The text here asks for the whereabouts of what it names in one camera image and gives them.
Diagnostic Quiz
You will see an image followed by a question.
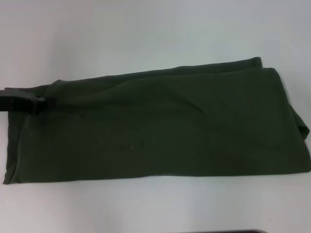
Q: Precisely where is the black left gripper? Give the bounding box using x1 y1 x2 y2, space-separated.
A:
0 87 57 116

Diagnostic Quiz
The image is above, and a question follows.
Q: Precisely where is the dark green FREE t-shirt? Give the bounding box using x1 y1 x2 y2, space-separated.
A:
2 56 311 185

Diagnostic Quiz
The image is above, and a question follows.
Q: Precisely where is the dark rounded panel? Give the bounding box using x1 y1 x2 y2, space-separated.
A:
220 229 267 233

